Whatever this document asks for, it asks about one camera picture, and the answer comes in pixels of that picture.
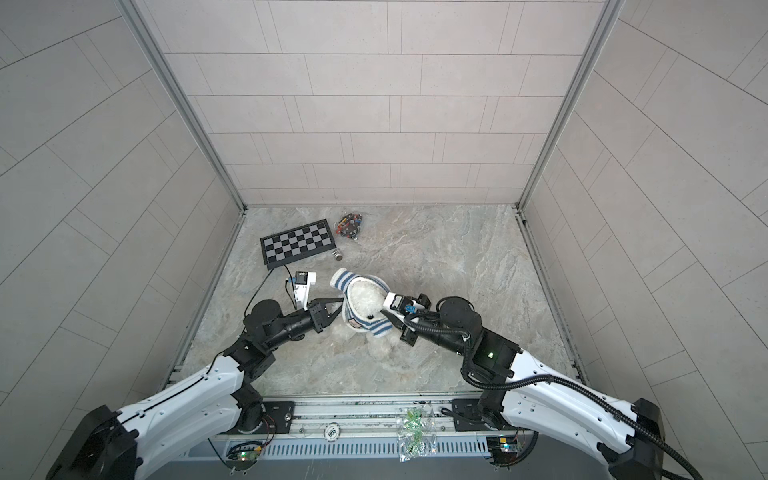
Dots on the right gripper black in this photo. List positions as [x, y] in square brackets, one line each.
[409, 323]

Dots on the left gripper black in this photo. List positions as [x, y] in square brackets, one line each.
[321, 314]

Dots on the blue white striped shirt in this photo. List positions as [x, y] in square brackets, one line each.
[360, 306]

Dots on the white teddy bear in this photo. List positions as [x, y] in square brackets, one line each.
[372, 318]

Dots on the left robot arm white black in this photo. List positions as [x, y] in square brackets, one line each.
[136, 440]

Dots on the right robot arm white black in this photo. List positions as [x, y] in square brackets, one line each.
[644, 457]

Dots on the black white chessboard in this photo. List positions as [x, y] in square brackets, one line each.
[297, 244]

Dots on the bag of colourful small pieces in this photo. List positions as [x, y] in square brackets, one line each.
[349, 226]

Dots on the clear bag green parts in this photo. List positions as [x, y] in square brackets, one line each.
[416, 433]

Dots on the right green circuit board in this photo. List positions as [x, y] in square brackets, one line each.
[503, 452]

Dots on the green circuit board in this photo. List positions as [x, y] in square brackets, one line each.
[503, 452]
[245, 455]

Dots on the left green circuit board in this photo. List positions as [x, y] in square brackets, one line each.
[245, 455]

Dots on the aluminium front rail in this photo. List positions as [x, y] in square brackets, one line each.
[360, 414]

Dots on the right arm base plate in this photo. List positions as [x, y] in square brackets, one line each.
[466, 417]

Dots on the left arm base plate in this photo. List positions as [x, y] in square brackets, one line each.
[270, 417]

